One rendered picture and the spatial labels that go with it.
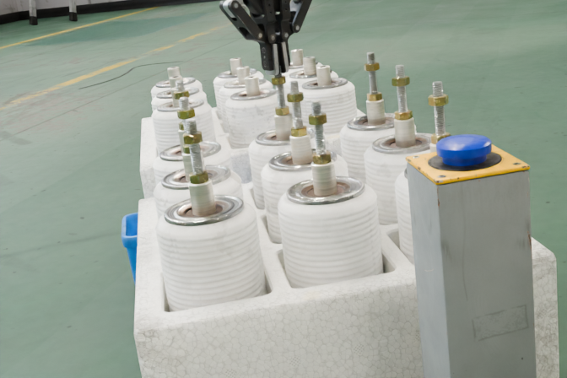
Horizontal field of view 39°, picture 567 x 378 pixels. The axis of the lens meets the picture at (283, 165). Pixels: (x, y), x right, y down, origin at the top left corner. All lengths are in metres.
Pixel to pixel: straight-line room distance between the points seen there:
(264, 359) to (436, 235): 0.23
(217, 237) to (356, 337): 0.16
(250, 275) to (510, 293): 0.25
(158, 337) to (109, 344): 0.40
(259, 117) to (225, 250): 0.55
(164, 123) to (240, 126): 0.12
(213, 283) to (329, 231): 0.12
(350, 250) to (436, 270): 0.15
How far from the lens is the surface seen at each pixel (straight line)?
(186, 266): 0.73
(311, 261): 0.74
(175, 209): 0.77
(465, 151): 0.58
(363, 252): 0.75
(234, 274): 0.73
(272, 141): 0.96
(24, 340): 1.18
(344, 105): 1.27
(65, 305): 1.26
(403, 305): 0.74
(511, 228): 0.60
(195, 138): 0.73
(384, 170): 0.87
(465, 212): 0.58
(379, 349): 0.75
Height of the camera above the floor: 0.49
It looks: 16 degrees down
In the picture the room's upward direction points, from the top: 7 degrees counter-clockwise
